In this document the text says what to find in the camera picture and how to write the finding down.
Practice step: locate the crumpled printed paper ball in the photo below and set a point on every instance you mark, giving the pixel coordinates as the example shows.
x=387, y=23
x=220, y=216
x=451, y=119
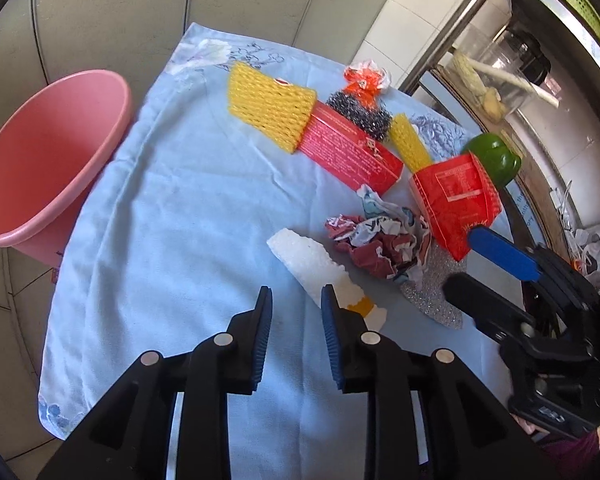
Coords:
x=375, y=245

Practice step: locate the steel wool scourer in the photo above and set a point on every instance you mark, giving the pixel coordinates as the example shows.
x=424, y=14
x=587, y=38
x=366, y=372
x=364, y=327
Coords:
x=365, y=115

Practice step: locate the metal shelf rack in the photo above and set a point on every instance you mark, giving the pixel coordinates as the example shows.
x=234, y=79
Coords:
x=545, y=125

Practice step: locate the white foam net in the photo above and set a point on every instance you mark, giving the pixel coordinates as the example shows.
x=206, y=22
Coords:
x=305, y=260

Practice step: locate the clear glass jar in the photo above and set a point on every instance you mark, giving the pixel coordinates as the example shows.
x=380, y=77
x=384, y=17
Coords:
x=495, y=80

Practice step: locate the orange and white wrapper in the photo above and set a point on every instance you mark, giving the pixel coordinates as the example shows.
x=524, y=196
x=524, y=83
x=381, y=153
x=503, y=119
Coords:
x=362, y=80

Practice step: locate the black blender jug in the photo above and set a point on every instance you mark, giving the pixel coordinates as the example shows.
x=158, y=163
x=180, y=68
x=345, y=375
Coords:
x=525, y=52

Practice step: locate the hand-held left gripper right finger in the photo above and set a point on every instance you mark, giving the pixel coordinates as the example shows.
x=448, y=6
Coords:
x=331, y=345

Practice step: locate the light blue floral tablecloth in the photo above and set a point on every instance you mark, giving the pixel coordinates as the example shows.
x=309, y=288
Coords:
x=170, y=210

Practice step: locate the large yellow foam net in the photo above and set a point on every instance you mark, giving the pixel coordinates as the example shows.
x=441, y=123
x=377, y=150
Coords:
x=270, y=105

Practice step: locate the pink plastic bucket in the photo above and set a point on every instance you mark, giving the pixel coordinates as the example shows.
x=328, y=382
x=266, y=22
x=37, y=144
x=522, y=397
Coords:
x=45, y=160

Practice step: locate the white plastic bag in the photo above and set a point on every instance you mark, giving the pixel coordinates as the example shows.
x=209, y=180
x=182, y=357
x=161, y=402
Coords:
x=597, y=250

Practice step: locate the person's right hand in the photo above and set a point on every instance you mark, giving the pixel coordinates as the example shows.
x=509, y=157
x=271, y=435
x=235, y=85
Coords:
x=529, y=426

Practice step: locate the green plastic basket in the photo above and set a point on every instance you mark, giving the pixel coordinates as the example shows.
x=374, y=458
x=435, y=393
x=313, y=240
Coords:
x=577, y=2

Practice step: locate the silver glitter sponge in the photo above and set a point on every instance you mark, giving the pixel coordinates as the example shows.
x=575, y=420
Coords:
x=430, y=295

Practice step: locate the long red carton box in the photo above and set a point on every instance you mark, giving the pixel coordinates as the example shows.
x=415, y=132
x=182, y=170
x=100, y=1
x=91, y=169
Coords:
x=345, y=155

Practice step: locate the pale yellow vegetable piece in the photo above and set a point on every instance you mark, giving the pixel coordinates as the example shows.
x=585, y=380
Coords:
x=492, y=102

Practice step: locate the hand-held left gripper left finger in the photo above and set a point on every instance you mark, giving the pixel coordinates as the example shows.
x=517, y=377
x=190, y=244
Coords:
x=262, y=340

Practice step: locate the long white stick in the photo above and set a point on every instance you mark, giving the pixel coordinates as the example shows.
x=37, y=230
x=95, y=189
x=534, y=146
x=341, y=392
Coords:
x=515, y=82

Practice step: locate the grey kitchen cabinet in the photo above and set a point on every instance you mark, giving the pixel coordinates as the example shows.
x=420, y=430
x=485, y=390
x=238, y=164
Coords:
x=105, y=10

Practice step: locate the small yellow foam net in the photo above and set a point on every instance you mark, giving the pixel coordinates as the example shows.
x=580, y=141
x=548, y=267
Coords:
x=410, y=142

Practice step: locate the green bell pepper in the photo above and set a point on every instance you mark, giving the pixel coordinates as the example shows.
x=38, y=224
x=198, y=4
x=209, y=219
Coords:
x=495, y=157

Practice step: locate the corn cob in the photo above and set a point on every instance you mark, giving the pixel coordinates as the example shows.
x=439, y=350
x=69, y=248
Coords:
x=467, y=75

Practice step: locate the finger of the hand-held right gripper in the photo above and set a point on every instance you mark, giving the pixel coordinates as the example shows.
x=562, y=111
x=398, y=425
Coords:
x=505, y=252
x=480, y=302

